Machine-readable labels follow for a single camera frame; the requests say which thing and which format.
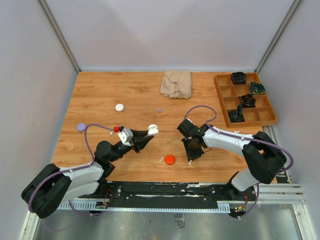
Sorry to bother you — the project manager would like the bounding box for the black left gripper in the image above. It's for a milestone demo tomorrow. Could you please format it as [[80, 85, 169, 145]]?
[[108, 128, 154, 163]]

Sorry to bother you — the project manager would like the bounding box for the white charging case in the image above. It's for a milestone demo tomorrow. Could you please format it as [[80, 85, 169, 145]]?
[[115, 103, 125, 112], [147, 124, 159, 136]]

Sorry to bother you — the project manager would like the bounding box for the orange earbud charging case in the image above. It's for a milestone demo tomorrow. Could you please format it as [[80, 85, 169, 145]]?
[[164, 154, 176, 165]]

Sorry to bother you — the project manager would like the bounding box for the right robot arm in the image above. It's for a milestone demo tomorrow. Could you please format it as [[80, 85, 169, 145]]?
[[177, 119, 287, 200]]

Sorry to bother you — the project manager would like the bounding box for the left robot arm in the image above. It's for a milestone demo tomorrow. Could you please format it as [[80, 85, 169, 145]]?
[[21, 124, 159, 219]]

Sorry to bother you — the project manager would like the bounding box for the purple charging case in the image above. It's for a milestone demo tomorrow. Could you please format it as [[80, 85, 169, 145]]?
[[76, 123, 87, 132]]

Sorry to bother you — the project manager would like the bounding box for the dark green rolled sock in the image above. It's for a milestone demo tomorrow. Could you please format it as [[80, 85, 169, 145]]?
[[227, 104, 245, 123]]

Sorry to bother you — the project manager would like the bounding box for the beige cloth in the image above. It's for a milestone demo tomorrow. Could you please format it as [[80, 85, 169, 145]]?
[[159, 70, 192, 99]]

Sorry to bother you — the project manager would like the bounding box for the wooden compartment tray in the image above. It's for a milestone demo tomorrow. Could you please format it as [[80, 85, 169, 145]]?
[[214, 72, 278, 128]]

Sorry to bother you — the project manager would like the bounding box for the black orange rolled sock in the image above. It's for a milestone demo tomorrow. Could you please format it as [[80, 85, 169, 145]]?
[[238, 94, 256, 108]]

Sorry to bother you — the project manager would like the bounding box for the blue yellow rolled sock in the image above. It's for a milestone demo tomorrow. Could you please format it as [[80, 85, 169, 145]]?
[[248, 81, 266, 95]]

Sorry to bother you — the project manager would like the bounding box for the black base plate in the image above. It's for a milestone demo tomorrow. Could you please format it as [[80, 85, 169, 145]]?
[[80, 181, 256, 211]]

